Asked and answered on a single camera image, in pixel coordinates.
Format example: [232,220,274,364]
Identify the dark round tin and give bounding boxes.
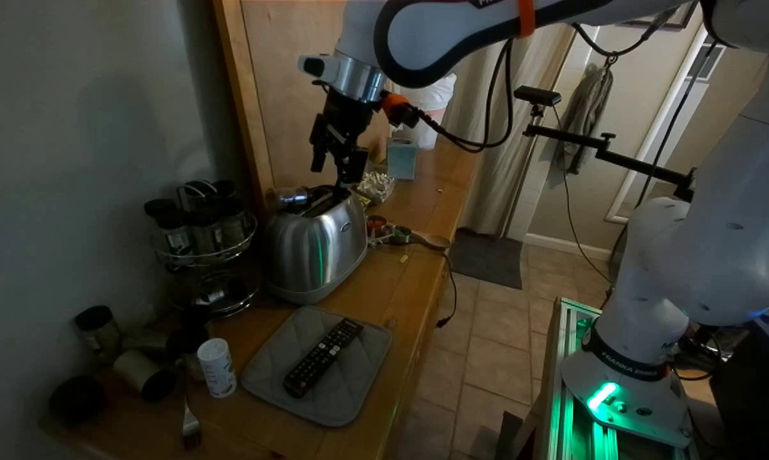
[49,374,110,427]

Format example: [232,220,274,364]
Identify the white plastic bottle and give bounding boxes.
[193,334,241,402]

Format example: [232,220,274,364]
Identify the black toaster power cable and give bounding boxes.
[405,227,460,329]

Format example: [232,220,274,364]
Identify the black camera on stand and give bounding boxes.
[510,84,565,111]

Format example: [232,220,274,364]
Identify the silver toaster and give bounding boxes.
[260,185,371,306]

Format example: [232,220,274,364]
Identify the metal tin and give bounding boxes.
[110,344,179,403]
[71,305,123,361]

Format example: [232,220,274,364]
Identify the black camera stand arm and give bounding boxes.
[520,105,698,203]

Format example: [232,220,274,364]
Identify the dark blue box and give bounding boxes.
[722,305,769,460]

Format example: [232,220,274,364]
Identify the grey pot holder cloth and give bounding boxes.
[238,305,395,430]

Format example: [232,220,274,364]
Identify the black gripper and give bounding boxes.
[306,88,377,186]

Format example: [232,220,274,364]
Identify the light blue container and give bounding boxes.
[385,125,422,185]

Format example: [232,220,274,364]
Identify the beige curtain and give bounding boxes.
[462,22,573,241]

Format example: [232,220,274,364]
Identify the robot base stand green light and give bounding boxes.
[534,293,701,460]

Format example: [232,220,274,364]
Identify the wooden cabinet side panel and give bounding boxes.
[209,0,394,215]

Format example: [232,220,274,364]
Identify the patterned white cloth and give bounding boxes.
[354,168,395,205]

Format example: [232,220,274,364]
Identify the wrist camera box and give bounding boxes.
[301,52,335,82]

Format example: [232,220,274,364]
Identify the hanging item on door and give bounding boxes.
[546,48,620,177]

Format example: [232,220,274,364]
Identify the white bucket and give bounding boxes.
[398,71,460,151]

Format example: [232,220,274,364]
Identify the grey door mat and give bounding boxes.
[445,226,528,291]

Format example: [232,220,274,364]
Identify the black remote control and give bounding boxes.
[282,318,365,402]

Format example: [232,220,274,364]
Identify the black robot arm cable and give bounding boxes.
[381,36,520,159]

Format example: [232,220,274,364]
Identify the small items on counter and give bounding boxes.
[372,218,448,250]

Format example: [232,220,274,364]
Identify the spice rack carousel with jars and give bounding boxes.
[140,177,262,323]

